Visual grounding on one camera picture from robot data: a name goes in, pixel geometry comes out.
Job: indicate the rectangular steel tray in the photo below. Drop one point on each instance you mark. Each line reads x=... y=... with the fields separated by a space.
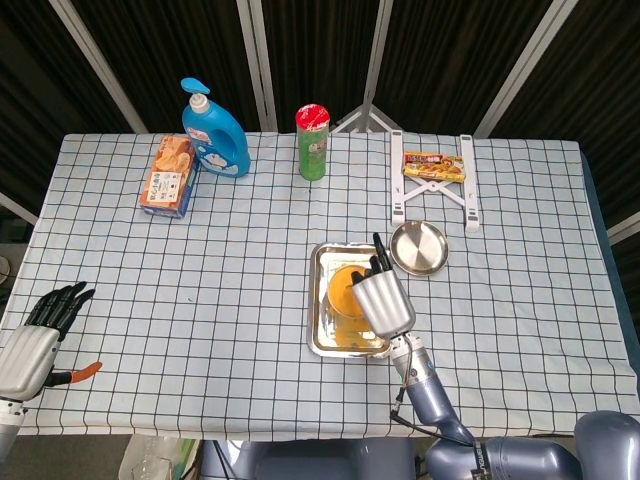
x=320 y=280

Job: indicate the yellow curry box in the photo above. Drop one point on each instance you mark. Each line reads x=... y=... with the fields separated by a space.
x=432 y=167

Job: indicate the white folding laptop stand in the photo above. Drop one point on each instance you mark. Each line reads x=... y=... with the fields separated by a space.
x=397 y=175

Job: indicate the clear plastic bag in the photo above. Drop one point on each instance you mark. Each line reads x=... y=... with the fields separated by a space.
x=150 y=460

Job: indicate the blue-grey robot torso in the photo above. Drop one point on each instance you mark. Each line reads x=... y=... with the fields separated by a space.
x=310 y=460

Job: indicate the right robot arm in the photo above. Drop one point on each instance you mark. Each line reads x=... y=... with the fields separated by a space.
x=430 y=400

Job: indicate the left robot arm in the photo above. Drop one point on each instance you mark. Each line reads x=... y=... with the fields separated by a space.
x=7 y=425

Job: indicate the white checked tablecloth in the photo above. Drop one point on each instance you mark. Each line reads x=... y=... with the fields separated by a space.
x=225 y=300

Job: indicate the green chips can red lid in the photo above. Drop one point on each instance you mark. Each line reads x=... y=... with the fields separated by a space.
x=312 y=150

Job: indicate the dark folding screen white frames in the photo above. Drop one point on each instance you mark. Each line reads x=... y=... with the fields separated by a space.
x=450 y=50

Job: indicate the blue detergent bottle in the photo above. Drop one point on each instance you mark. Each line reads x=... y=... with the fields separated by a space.
x=220 y=145

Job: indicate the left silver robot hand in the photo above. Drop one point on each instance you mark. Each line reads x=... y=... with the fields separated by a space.
x=25 y=360

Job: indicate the orange and blue cracker box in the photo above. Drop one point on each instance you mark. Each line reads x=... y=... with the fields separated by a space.
x=167 y=185

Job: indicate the round steel plate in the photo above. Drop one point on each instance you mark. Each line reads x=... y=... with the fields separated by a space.
x=420 y=247

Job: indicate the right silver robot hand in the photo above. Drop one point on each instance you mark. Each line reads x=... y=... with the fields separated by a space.
x=385 y=305

